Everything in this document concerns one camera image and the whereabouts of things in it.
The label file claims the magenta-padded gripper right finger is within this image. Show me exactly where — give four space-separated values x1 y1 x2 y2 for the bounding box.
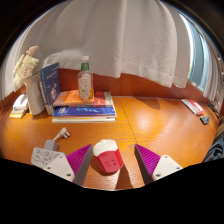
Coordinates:
134 143 184 186

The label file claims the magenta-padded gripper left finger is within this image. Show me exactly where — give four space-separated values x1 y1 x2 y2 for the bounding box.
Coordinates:
44 143 94 187

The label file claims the red and white charger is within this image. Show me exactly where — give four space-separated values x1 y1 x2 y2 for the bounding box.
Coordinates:
92 139 125 174

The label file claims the white power strip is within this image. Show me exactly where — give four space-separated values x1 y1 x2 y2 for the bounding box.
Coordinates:
30 146 65 168

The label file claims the cream flat book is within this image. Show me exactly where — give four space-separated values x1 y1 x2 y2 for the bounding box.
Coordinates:
51 114 118 124

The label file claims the dark garment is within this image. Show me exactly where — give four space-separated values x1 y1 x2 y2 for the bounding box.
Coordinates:
203 116 224 163

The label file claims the blue flat book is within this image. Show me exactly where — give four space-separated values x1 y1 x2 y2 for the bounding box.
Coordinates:
52 105 117 118

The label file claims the small dark grey object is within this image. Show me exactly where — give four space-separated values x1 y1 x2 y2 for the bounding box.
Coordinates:
199 115 211 126

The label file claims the red booklet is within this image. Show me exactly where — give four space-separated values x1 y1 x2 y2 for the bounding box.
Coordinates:
180 98 205 117

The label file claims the yellow book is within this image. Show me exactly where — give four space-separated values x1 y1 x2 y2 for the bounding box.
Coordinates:
9 109 28 120

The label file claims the orange flat book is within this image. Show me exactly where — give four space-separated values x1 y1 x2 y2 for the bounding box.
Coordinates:
53 89 114 108

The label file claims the white ceramic vase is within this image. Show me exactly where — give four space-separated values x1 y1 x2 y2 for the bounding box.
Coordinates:
22 74 46 117

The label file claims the white book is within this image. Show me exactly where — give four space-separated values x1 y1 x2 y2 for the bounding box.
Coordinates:
12 93 30 113

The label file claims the blue upright book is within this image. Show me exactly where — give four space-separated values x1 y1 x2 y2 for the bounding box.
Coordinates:
37 62 62 116

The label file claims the clear bottle with green cap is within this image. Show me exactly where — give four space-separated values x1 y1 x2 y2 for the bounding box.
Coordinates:
77 55 94 102

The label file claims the white flower bouquet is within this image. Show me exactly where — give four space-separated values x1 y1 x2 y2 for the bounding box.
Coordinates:
12 45 40 89

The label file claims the window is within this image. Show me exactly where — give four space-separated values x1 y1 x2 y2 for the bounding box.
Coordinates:
179 14 215 92

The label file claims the white curtain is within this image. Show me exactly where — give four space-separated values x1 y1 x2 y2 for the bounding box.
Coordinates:
0 0 201 101

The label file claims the white power strip cable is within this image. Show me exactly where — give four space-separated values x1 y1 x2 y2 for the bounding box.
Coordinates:
43 127 72 152

